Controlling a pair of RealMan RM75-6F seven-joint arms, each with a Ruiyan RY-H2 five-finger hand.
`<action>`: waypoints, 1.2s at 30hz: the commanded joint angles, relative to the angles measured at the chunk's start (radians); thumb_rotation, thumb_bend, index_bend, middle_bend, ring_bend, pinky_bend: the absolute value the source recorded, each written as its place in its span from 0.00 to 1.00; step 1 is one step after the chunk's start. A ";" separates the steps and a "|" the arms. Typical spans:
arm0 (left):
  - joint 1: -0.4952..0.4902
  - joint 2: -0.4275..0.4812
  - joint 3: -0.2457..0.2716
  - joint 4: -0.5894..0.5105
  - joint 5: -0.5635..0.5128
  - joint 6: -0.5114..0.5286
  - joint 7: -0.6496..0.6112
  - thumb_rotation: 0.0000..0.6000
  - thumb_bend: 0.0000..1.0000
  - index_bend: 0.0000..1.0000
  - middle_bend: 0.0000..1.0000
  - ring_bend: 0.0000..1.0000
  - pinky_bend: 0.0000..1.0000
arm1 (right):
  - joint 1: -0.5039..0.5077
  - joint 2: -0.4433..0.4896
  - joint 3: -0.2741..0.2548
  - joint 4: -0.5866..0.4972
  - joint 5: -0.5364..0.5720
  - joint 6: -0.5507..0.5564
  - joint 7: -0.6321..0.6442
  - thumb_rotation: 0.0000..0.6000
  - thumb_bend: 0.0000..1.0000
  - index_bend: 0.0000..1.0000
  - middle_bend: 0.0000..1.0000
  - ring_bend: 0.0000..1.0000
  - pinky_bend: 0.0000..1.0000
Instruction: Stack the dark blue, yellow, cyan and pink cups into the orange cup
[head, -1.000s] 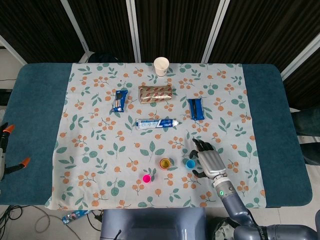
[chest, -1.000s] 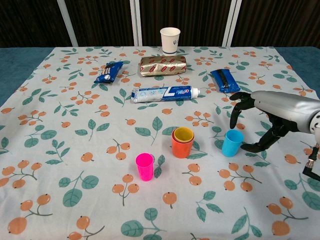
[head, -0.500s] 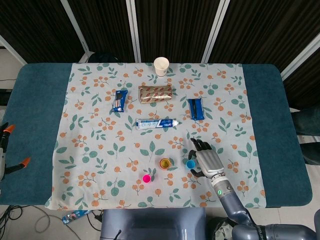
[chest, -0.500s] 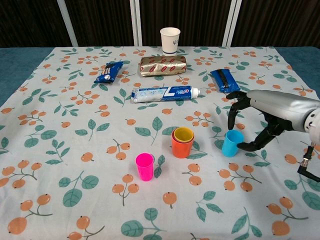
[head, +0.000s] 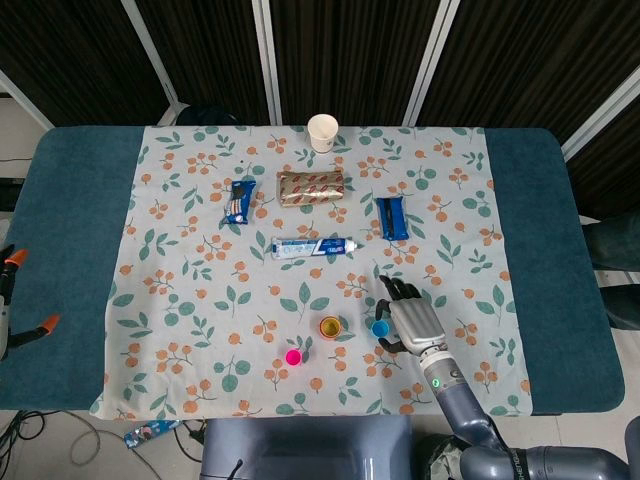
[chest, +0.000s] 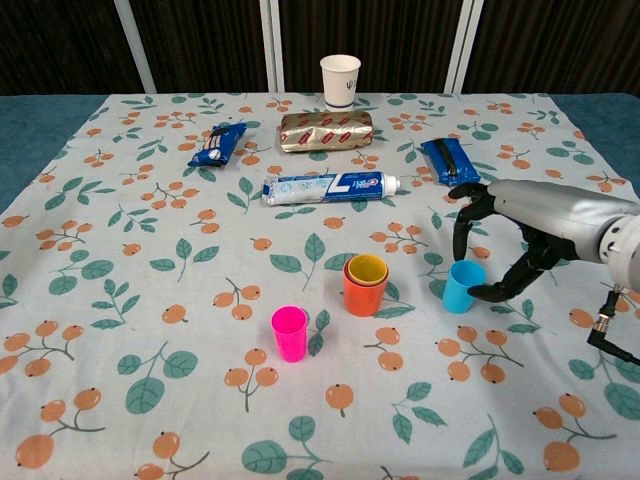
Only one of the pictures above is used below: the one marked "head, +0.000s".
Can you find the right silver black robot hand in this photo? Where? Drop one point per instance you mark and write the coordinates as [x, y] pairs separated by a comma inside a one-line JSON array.
[[417, 325]]

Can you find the light blue plastic cup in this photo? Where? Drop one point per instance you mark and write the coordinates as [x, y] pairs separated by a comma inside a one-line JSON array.
[[380, 329]]

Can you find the yellow plastic cup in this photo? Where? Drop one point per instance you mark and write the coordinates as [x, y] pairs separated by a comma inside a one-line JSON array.
[[331, 326]]

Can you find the pink plastic cup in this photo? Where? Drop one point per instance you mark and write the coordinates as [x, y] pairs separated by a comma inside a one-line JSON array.
[[293, 357]]

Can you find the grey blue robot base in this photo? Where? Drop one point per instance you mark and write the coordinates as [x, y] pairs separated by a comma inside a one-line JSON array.
[[300, 450]]

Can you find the orange plastic cup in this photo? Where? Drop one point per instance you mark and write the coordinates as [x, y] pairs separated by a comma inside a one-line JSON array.
[[331, 337]]

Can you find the dark blue snack wrapper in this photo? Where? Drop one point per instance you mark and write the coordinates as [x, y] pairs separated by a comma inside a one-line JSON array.
[[392, 217]]

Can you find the blue white toothpaste tube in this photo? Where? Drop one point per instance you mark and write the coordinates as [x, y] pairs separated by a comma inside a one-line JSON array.
[[310, 247]]

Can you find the black trash bin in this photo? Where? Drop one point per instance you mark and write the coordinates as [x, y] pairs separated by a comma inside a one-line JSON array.
[[440, 460]]

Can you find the gold foil snack package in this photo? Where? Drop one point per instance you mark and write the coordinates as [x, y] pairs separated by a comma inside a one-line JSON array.
[[310, 187]]

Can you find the white paper cup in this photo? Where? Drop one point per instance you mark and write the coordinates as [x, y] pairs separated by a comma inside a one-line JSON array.
[[322, 132]]

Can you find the dark teal chair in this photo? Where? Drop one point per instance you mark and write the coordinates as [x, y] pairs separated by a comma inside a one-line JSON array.
[[615, 240]]

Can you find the blue cookie pack with picture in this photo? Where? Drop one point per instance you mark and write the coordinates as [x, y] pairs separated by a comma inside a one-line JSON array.
[[239, 202]]

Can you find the floral leaf print tablecloth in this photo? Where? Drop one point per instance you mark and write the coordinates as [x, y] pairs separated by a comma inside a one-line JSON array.
[[200, 280]]

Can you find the dark folding partition screen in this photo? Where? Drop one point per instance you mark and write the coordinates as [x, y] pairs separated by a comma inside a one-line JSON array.
[[350, 50]]

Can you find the blue cookie pack on floor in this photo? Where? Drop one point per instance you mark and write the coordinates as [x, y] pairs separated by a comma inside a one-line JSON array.
[[150, 432]]

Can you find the black bag behind table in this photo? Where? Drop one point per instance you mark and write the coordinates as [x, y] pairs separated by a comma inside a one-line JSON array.
[[207, 116]]

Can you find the teal table cover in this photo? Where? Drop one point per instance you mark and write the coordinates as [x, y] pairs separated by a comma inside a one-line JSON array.
[[65, 225]]

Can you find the black clamp with orange tips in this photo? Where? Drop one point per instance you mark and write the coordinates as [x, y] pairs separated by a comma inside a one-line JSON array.
[[19, 257], [47, 324]]

